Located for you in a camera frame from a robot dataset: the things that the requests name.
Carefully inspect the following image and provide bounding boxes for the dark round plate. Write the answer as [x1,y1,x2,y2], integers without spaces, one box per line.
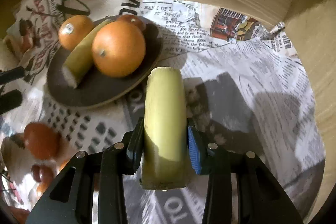
[47,16,163,109]

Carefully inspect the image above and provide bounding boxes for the orange with Dole sticker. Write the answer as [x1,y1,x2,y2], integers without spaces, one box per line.
[58,15,95,51]

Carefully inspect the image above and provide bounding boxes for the newspaper print cloth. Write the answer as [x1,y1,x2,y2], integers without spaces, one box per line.
[1,0,325,218]

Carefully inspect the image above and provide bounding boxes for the small mandarin back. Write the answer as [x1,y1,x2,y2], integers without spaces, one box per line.
[59,159,69,172]

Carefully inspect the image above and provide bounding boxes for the red tomato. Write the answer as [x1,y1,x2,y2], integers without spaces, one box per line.
[116,15,146,32]
[23,122,61,160]

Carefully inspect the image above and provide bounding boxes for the small mandarin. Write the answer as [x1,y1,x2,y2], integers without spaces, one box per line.
[36,182,50,198]
[59,159,69,172]

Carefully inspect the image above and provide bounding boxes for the dark red grapes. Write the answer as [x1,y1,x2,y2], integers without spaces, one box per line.
[31,164,54,184]

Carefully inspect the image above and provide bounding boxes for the large orange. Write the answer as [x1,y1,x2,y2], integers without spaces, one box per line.
[92,21,146,78]

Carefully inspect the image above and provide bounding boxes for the small mandarin front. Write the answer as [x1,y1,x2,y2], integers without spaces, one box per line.
[36,182,50,198]

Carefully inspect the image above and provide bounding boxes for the yellow banana piece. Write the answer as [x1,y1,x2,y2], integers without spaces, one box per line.
[62,19,112,89]
[141,67,187,190]

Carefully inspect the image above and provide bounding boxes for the printed canvas tote bag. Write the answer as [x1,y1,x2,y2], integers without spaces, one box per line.
[7,0,142,85]

